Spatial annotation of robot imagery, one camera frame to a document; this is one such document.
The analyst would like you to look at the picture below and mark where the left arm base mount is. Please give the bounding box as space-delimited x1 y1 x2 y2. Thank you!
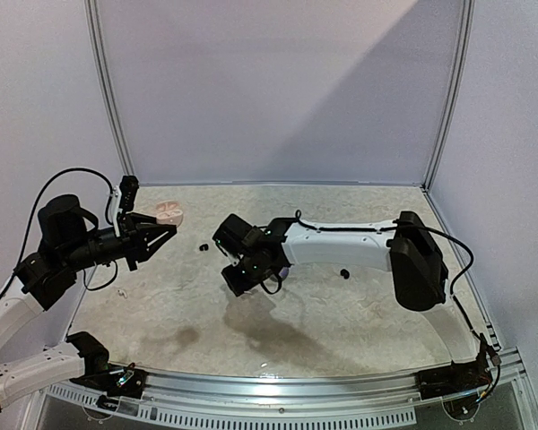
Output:
70 363 149 399

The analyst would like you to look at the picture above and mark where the aluminium front rail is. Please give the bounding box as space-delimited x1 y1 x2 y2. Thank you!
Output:
24 349 538 429

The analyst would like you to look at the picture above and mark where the right aluminium frame post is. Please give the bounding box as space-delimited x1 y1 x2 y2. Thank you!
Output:
421 0 475 194

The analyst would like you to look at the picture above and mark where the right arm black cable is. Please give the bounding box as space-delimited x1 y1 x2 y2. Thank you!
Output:
425 228 476 305

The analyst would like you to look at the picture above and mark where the left aluminium frame post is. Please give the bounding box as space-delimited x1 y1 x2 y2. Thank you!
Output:
84 0 135 176

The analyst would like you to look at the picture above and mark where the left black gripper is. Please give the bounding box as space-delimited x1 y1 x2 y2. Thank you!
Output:
61 211 176 271

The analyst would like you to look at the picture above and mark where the purple earbud charging case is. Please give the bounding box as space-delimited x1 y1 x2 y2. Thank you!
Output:
278 267 291 280

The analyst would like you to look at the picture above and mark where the white round charging case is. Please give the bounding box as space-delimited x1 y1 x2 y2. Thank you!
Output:
155 201 184 227

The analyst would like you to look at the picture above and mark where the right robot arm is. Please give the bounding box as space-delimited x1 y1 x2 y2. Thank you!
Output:
213 211 486 391

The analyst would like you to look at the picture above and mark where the aluminium frame post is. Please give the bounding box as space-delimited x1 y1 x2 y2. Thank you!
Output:
421 0 475 194
84 0 135 176

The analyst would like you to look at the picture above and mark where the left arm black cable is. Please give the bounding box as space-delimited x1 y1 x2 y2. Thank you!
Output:
20 168 117 265

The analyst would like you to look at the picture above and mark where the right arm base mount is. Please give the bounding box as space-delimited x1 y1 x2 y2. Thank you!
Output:
414 353 493 400

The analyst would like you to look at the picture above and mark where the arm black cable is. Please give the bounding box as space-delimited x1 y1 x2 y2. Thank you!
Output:
425 228 476 305
20 168 117 265

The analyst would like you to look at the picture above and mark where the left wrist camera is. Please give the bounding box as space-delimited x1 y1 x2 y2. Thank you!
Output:
106 175 139 228

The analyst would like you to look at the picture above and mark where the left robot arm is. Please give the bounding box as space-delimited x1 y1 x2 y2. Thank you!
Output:
0 194 177 412

